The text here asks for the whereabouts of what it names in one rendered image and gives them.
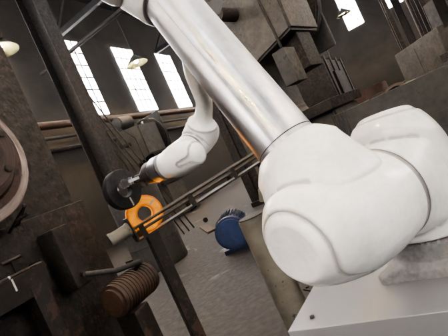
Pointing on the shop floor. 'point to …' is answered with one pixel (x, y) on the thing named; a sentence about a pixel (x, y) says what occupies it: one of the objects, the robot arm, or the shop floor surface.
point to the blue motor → (231, 231)
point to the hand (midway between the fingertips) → (121, 185)
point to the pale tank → (413, 17)
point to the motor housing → (133, 301)
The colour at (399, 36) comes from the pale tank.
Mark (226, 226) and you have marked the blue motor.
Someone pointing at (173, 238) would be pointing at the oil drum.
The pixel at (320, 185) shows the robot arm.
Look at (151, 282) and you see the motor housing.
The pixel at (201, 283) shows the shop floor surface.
